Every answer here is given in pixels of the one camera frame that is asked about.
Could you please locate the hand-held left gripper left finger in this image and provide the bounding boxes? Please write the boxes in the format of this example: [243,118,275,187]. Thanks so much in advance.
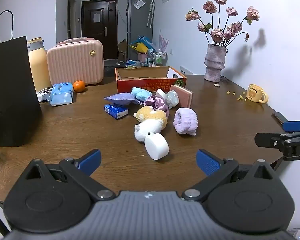
[20,149,117,202]

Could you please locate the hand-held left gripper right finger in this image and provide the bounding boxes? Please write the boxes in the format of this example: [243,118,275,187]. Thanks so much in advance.
[182,149,278,202]

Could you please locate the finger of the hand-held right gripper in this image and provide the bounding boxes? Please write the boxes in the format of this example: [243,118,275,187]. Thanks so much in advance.
[254,130,300,151]
[282,120,300,132]

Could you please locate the lavender terry headband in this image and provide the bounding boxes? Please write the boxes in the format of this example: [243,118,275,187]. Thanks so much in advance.
[173,107,198,136]

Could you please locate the white round powder puff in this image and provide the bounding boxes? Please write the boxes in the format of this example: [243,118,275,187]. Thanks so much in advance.
[144,133,170,161]

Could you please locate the small blue tissue packet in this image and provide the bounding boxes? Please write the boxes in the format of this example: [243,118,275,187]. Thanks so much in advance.
[104,103,129,120]

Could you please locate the white plush toy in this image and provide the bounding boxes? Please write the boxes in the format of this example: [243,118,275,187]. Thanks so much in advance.
[134,119,166,143]

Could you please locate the purple fabric pouch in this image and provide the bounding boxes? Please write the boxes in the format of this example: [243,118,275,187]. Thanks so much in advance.
[104,92,138,109]

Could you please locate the pink and cream sponge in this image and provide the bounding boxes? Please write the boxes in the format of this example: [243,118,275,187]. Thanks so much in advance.
[170,84,193,109]

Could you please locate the yellow plush toy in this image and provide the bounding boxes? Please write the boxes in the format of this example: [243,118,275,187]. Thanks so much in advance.
[133,106,168,128]

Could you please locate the purple satin scrunchie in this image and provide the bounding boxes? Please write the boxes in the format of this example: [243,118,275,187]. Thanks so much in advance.
[144,95,170,113]

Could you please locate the orange cardboard box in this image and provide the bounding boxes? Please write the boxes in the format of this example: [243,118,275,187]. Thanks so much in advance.
[115,66,187,94]

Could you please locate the blue soft tissue pack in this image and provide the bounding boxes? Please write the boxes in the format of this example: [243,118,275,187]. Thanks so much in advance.
[49,82,74,106]

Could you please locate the dark flat phone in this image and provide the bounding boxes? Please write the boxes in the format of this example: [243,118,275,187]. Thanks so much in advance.
[272,112,288,125]

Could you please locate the yellow bear mug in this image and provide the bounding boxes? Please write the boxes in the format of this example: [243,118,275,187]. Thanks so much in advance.
[246,83,269,104]

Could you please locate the scattered dried flower bits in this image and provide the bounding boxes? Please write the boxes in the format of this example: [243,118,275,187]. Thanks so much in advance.
[226,91,247,101]

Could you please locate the pale fluffy cloth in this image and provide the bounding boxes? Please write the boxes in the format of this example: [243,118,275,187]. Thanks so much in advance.
[165,90,179,109]

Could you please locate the orange fruit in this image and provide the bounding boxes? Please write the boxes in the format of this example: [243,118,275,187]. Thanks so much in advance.
[73,80,86,93]

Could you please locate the light blue fluffy cloth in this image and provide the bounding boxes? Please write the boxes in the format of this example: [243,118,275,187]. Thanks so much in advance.
[131,87,153,101]

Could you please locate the white round roll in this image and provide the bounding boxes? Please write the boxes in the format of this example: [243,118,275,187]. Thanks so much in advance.
[155,88,167,100]

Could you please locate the purple textured vase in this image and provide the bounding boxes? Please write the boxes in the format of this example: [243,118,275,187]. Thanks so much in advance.
[204,43,227,83]

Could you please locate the pink ribbed suitcase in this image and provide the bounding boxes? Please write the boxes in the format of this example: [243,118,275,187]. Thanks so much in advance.
[46,37,105,86]

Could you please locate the black paper bag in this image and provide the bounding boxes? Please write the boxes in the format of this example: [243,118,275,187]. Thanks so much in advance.
[0,10,42,147]

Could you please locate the yellow thermos bottle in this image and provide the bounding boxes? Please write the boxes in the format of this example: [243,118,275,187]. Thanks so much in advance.
[27,37,52,93]

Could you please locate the brown cardboard carton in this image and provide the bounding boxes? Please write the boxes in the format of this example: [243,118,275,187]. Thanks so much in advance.
[117,39,128,61]

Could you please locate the dried pink roses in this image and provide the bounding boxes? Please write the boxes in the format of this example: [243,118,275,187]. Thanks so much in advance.
[185,0,260,47]

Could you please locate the blue and yellow clutter pile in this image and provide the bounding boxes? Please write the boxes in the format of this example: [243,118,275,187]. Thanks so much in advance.
[128,36,156,54]

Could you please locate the purple dried flower bunch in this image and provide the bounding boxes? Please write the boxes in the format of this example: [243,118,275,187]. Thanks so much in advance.
[158,30,169,53]

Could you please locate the dark brown entrance door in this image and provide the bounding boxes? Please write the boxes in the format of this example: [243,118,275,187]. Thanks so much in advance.
[81,0,119,61]

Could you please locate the grey refrigerator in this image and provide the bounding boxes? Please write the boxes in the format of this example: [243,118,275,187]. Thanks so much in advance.
[126,0,154,53]

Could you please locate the white folded umbrella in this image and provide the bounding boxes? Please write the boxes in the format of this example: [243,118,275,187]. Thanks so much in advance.
[146,0,156,29]

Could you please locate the white charger with cable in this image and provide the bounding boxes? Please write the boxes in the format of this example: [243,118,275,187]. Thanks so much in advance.
[37,88,53,103]

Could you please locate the wire storage cart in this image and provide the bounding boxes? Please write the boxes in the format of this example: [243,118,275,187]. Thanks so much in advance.
[147,50,168,67]

